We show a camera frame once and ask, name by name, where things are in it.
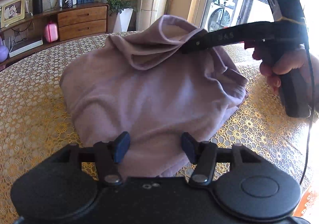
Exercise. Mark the purple kettlebell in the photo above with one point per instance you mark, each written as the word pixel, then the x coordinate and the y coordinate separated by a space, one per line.
pixel 3 51

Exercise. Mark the long wooden TV cabinet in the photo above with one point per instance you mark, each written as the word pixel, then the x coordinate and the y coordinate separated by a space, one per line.
pixel 73 23

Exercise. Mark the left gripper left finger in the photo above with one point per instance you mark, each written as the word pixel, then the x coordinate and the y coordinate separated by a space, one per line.
pixel 108 155

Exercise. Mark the lilac sweatshirt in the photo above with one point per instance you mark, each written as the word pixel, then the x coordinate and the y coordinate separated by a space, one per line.
pixel 144 85

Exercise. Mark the black cylindrical speaker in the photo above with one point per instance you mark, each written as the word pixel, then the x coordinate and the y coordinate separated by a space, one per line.
pixel 37 7

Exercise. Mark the pink small case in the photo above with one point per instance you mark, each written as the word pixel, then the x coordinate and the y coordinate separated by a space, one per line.
pixel 51 32

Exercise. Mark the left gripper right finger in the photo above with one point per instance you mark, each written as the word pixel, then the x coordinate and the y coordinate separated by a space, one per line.
pixel 201 154

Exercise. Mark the gold lace tablecloth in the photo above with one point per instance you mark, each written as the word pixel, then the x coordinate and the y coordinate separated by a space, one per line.
pixel 34 122

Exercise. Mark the gold framed photo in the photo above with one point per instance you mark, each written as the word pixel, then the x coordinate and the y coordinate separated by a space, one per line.
pixel 12 12

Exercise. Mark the white flat box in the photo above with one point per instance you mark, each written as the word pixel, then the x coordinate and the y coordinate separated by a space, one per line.
pixel 24 46

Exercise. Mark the washing machine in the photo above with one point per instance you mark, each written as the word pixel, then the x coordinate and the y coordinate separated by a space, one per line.
pixel 217 14

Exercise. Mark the person's right hand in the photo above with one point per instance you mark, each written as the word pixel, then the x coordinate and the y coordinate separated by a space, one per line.
pixel 296 59

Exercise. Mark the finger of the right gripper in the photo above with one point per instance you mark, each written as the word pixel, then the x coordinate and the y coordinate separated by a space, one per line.
pixel 195 45

